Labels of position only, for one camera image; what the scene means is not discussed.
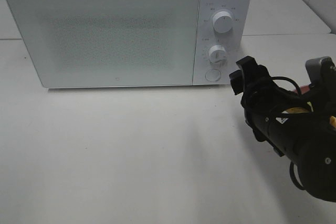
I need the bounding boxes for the round microwave door button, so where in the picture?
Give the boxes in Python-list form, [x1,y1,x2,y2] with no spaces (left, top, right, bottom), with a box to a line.
[205,69,221,82]

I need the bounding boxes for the white microwave knob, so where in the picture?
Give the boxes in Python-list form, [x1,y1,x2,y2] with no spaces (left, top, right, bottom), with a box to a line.
[208,45,227,64]
[212,10,233,34]

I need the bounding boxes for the upper white microwave knob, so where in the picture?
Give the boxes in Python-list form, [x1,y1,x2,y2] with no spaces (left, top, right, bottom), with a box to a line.
[212,10,233,34]

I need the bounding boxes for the white microwave door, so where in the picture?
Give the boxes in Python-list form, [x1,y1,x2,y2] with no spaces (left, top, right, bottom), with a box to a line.
[7,0,199,88]

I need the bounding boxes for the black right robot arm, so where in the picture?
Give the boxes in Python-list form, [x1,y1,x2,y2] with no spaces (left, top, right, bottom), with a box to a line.
[229,56,335,202]

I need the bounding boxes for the pink round plate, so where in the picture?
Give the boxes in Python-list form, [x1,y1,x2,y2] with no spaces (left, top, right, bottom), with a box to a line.
[293,85,310,94]

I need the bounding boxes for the lower white microwave knob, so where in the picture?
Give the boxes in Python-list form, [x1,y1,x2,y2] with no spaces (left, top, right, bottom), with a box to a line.
[208,45,227,64]

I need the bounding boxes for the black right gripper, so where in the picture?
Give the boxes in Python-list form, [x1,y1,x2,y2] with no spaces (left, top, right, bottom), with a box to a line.
[229,56,314,119]

